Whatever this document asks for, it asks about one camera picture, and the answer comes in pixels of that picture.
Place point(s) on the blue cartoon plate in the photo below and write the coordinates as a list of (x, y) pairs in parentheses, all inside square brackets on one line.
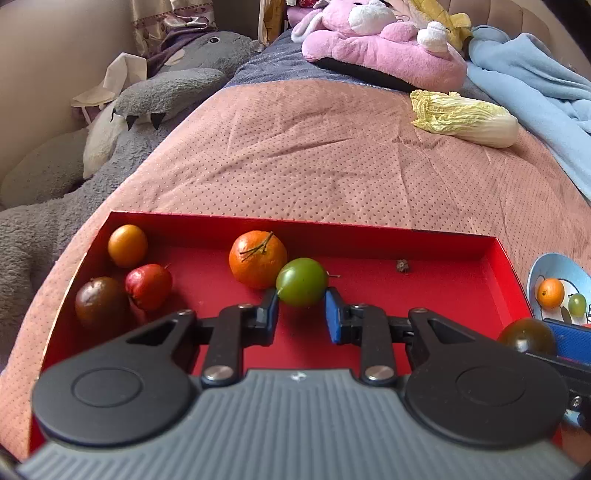
[(558, 267)]

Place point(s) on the red shallow box tray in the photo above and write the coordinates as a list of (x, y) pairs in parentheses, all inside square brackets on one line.
[(415, 295)]

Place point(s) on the beige patterned curtain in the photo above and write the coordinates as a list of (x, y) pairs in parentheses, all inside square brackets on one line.
[(157, 14)]

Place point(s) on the large orange tangerine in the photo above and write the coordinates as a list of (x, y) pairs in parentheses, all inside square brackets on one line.
[(256, 270)]

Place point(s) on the napa cabbage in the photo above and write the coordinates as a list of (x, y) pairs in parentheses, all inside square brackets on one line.
[(480, 122)]

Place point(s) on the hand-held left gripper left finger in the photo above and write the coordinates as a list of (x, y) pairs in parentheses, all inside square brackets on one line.
[(272, 309)]

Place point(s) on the light blue fleece blanket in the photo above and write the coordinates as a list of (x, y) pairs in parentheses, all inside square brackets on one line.
[(531, 78)]

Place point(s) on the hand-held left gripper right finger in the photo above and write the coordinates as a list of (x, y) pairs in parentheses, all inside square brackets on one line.
[(333, 318)]

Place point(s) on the yellow plush hooded blanket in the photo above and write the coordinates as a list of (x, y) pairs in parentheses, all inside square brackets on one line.
[(457, 23)]

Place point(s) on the pink plush toy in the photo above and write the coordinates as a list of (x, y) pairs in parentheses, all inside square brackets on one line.
[(392, 50)]

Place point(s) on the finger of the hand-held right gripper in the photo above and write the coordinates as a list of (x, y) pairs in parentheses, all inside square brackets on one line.
[(572, 339), (570, 374)]

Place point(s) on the beige padded headboard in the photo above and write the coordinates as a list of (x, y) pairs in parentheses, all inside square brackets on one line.
[(508, 14)]

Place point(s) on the grey plush toy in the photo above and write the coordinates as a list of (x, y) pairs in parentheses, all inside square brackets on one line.
[(161, 87)]

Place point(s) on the dark brown tomato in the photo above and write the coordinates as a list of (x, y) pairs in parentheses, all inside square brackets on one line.
[(526, 336), (99, 302)]

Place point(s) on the small orange tangerine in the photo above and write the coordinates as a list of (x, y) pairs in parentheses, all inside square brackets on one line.
[(128, 245), (550, 293)]

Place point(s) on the red plum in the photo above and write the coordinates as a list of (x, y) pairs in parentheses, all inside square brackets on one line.
[(148, 286)]

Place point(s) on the small dried brown scrap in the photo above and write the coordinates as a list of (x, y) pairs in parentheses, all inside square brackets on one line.
[(402, 266)]

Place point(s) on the white cloth bag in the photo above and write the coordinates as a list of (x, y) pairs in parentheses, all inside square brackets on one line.
[(115, 74)]

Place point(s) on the green plum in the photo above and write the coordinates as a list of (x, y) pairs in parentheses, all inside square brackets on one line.
[(577, 303), (302, 284)]

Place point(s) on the grey bed sheet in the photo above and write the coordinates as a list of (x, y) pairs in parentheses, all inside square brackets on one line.
[(277, 64)]

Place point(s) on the orange hanging cloth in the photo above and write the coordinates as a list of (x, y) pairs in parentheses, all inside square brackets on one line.
[(270, 18)]

